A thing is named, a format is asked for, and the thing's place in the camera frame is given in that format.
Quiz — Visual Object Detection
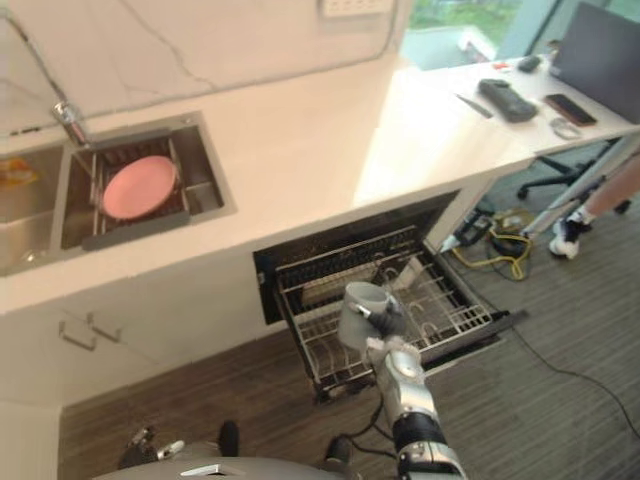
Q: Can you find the yellow floor cable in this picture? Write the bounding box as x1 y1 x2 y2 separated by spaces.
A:
452 209 534 281

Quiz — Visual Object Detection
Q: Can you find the wire dishwasher rack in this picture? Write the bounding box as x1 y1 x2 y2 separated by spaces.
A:
277 249 494 386

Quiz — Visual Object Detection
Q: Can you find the dark right robot foot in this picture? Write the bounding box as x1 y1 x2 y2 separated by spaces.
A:
324 436 359 466

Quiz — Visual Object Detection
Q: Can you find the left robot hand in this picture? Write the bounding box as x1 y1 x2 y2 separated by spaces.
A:
127 425 186 469

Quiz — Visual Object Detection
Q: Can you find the metal cabinet handle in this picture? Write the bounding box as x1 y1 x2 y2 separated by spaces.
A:
58 319 99 349
85 312 125 341

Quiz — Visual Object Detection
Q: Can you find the dark grey laptop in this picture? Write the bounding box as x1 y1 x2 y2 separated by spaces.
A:
549 2 640 124

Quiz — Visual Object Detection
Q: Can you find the black dishwasher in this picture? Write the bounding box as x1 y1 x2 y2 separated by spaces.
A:
252 188 529 406

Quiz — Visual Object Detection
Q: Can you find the black office chair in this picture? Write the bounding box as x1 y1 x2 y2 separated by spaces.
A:
517 139 634 216

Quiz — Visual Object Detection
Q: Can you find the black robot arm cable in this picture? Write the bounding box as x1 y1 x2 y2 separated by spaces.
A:
344 399 396 459

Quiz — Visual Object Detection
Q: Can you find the dark left robot foot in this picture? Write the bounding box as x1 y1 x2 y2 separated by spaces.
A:
218 421 240 457

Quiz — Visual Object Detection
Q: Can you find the person's leg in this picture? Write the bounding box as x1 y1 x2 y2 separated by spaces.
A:
579 154 640 221

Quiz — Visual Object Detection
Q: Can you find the dark robot foot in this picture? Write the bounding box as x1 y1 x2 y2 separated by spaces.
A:
324 436 359 466
218 421 240 457

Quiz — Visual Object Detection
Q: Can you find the grey sink drain rack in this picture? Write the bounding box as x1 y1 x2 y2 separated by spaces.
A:
82 127 194 251

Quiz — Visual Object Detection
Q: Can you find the black floor cable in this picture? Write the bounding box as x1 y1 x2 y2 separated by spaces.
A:
509 319 640 441

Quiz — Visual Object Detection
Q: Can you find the stainless steel sink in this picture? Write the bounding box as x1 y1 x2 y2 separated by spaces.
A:
0 110 239 276

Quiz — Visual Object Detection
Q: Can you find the white desk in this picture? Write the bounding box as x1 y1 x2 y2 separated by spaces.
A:
354 57 640 236

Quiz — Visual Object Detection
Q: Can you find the person's white shoe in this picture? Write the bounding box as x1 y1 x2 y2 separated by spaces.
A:
548 212 594 260

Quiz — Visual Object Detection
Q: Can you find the black power adapter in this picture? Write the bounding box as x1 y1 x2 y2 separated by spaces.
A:
459 214 494 246

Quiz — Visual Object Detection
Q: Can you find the black smartphone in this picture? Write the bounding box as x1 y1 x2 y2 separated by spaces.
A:
543 93 599 126

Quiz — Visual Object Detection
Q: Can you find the white wall outlet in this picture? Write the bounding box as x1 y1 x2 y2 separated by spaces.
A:
319 0 394 20

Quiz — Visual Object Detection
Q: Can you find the pink plate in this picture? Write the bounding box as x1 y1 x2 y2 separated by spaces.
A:
101 154 179 220

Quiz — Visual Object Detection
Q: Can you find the black pen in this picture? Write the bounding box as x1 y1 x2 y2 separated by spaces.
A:
454 93 495 120

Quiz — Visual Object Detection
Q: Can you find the black handheld controller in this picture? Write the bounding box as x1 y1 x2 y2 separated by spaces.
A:
477 78 539 122

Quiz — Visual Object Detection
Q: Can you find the grey cup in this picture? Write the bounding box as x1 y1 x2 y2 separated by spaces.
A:
337 281 396 350

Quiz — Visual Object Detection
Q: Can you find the chrome faucet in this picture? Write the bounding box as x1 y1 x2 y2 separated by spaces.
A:
0 7 94 150

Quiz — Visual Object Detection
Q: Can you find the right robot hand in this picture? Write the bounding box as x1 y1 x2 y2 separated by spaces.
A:
354 298 410 347

